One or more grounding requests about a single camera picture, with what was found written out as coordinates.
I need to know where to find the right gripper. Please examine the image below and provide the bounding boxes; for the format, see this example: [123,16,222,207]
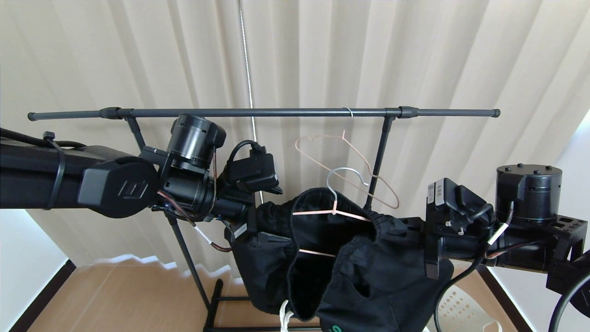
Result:
[424,221,551,279]

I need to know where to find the black shorts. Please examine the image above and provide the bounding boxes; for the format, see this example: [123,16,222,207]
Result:
[230,187,454,332]

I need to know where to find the black clothes rack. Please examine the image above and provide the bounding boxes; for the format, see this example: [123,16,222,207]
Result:
[28,107,501,332]

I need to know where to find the white laundry basket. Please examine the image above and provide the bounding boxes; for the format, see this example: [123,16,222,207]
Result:
[426,285,503,332]

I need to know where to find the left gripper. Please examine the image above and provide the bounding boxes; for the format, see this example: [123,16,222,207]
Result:
[159,172,259,245]

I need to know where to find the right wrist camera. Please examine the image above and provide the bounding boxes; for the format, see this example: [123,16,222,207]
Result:
[426,178,496,236]

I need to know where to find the pink clothes hanger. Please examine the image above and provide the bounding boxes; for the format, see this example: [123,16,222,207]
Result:
[293,167,372,258]
[295,108,400,209]

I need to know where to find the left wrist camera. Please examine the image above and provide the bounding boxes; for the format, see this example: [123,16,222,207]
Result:
[220,140,283,195]

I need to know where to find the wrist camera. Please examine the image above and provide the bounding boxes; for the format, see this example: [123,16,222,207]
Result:
[220,140,283,195]
[426,178,496,236]

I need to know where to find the black cable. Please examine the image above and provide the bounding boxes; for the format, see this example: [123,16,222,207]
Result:
[433,256,489,332]
[549,272,590,332]

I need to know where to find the beige curtain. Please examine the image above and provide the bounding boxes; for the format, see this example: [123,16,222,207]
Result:
[0,0,590,279]

